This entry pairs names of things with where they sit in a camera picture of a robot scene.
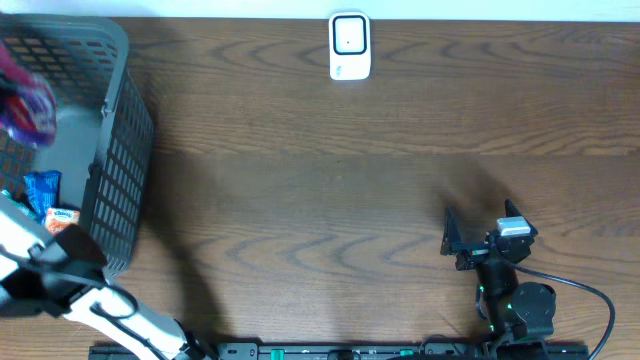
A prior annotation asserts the grey plastic mesh basket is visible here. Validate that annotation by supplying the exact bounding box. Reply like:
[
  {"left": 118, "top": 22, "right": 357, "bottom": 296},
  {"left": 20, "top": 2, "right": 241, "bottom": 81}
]
[{"left": 1, "top": 14, "right": 154, "bottom": 276}]

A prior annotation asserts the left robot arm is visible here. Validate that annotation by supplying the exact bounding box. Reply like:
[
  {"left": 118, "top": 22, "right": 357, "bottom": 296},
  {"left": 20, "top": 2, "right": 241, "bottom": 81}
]
[{"left": 1, "top": 196, "right": 219, "bottom": 359}]

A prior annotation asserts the orange Kleenex tissue pack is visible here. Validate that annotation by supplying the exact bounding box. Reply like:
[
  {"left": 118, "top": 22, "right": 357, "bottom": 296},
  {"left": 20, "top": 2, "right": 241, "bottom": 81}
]
[{"left": 44, "top": 208, "right": 80, "bottom": 235}]

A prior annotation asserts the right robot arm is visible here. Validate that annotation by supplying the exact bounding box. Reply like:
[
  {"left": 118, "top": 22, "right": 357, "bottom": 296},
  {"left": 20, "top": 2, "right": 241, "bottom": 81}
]
[{"left": 440, "top": 199, "right": 556, "bottom": 359}]

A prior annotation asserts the left black cable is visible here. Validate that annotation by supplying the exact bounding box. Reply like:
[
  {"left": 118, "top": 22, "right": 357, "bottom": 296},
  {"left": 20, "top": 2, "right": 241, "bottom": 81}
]
[{"left": 0, "top": 244, "right": 166, "bottom": 360}]

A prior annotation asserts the blue snack wrapper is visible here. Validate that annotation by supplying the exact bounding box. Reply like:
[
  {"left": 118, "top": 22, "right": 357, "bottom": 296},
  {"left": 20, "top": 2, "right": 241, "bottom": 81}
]
[{"left": 23, "top": 170, "right": 61, "bottom": 223}]

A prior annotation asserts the teal wet wipes pack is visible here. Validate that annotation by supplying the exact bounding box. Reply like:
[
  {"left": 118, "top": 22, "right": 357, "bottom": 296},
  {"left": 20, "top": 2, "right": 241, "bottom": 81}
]
[{"left": 1, "top": 189, "right": 38, "bottom": 221}]

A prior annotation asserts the purple Carefree pad pack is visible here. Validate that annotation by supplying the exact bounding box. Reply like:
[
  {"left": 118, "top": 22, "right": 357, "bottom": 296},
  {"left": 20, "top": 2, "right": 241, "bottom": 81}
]
[{"left": 1, "top": 44, "right": 57, "bottom": 148}]

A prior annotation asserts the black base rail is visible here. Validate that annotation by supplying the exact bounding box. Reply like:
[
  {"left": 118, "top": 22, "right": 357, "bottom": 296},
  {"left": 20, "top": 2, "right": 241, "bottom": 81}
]
[{"left": 88, "top": 341, "right": 591, "bottom": 360}]

